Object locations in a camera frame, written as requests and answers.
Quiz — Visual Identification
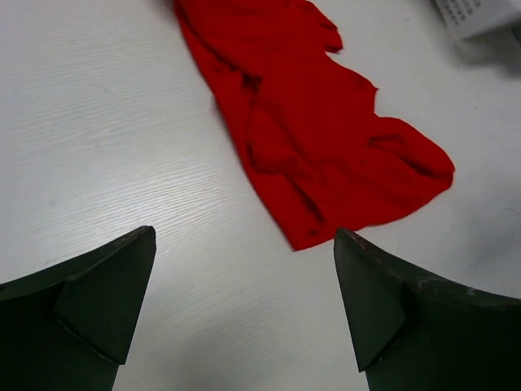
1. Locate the white plastic basket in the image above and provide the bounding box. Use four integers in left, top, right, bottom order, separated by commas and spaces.
434, 0, 520, 39

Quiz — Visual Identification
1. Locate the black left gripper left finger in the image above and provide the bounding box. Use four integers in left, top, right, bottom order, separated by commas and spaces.
1, 226, 156, 390

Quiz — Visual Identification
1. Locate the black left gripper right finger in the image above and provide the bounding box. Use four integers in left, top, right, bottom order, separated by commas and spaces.
334, 228, 520, 391

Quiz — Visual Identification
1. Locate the red t shirt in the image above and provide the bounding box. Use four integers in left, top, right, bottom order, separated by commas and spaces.
173, 1, 455, 250

